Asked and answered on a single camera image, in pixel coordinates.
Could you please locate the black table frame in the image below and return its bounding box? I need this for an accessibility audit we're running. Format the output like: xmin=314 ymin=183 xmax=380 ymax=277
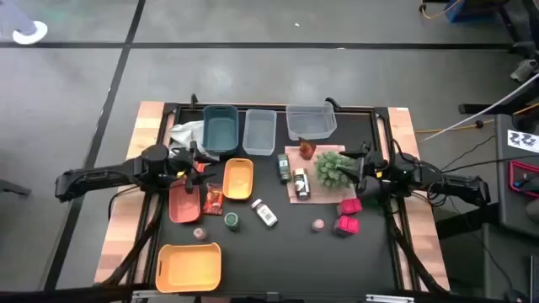
xmin=138 ymin=99 xmax=422 ymax=298

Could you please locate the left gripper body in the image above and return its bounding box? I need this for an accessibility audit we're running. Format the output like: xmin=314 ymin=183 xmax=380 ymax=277
xmin=168 ymin=145 xmax=201 ymax=190

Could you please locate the teal plastic bin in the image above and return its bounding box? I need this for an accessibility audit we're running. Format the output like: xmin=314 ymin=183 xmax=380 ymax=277
xmin=202 ymin=104 xmax=240 ymax=156

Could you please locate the green-labelled spice bottle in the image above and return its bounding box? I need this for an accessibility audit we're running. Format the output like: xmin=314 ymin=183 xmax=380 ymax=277
xmin=276 ymin=153 xmax=292 ymax=183

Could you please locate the green potted plant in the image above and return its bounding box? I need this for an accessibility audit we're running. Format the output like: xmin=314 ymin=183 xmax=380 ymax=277
xmin=314 ymin=150 xmax=357 ymax=189

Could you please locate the white marker sheet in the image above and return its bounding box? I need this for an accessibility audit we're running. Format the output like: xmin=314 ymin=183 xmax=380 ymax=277
xmin=507 ymin=129 xmax=539 ymax=153

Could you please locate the thin black cable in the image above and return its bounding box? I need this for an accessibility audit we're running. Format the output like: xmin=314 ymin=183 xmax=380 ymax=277
xmin=440 ymin=134 xmax=539 ymax=174

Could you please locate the frosted translucent plastic bin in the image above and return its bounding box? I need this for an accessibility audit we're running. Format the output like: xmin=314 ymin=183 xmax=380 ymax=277
xmin=242 ymin=109 xmax=278 ymax=157

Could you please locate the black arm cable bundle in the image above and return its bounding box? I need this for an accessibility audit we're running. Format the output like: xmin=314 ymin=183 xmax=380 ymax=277
xmin=100 ymin=191 xmax=166 ymax=291
xmin=383 ymin=201 xmax=450 ymax=295

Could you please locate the white waffle cloth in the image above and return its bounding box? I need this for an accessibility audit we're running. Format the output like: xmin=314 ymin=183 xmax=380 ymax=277
xmin=168 ymin=120 xmax=220 ymax=163

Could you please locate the red plastic bin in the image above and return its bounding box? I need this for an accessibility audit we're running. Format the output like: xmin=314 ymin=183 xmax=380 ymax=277
xmin=168 ymin=176 xmax=202 ymax=225

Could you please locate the small yellow plastic bin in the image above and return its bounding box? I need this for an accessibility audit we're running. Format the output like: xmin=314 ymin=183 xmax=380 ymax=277
xmin=221 ymin=157 xmax=255 ymax=200

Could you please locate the black side desk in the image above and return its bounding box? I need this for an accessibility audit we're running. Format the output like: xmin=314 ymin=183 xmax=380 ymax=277
xmin=494 ymin=113 xmax=539 ymax=239

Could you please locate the pink cube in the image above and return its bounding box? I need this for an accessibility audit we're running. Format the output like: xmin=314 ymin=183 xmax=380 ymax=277
xmin=334 ymin=215 xmax=361 ymax=237

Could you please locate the yellow floor cable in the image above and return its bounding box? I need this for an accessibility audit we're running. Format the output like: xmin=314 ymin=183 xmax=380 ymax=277
xmin=414 ymin=119 xmax=496 ymax=135

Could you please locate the brown-capped spice jar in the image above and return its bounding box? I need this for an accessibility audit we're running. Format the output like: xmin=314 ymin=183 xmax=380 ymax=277
xmin=292 ymin=167 xmax=312 ymax=201

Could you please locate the orange taco seasoning packet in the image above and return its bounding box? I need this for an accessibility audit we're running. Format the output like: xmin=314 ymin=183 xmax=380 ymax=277
xmin=202 ymin=182 xmax=225 ymax=216

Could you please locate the yellow looped cable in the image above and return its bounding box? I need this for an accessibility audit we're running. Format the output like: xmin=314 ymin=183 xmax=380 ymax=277
xmin=419 ymin=0 xmax=464 ymax=21

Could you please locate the silver bracket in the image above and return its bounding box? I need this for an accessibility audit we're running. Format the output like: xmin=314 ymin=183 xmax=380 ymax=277
xmin=365 ymin=294 xmax=416 ymax=303

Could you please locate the clear plastic bin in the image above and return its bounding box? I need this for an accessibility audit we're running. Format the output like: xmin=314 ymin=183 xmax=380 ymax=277
xmin=286 ymin=102 xmax=338 ymax=141

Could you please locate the red-framed device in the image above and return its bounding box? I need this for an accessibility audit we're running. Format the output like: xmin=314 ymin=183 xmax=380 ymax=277
xmin=508 ymin=159 xmax=539 ymax=194

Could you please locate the blue box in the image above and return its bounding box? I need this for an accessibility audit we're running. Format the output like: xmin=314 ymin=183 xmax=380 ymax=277
xmin=444 ymin=0 xmax=499 ymax=24

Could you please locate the white stand base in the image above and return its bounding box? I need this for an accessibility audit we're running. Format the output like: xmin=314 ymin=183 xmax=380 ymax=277
xmin=12 ymin=20 xmax=49 ymax=45

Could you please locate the white cable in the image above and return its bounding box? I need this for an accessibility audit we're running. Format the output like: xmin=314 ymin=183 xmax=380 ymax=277
xmin=420 ymin=72 xmax=539 ymax=143

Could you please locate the white-capped spice jar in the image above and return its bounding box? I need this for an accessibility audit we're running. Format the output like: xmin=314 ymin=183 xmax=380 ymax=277
xmin=250 ymin=198 xmax=279 ymax=228

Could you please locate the large yellow plastic bin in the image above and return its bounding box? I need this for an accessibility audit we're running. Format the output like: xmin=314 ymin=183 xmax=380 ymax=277
xmin=155 ymin=242 xmax=222 ymax=294

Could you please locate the dark floor stand foot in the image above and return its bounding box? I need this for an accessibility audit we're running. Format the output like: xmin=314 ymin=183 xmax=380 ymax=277
xmin=0 ymin=178 xmax=33 ymax=197

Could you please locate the green-lidded spice jar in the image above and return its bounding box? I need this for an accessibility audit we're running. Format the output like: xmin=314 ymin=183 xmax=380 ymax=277
xmin=223 ymin=211 xmax=241 ymax=231

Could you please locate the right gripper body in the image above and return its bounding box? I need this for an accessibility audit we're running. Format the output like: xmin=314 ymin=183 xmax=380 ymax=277
xmin=355 ymin=142 xmax=391 ymax=189

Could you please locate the person's shoe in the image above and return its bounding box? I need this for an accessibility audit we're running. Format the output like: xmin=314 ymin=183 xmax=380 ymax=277
xmin=510 ymin=58 xmax=539 ymax=83

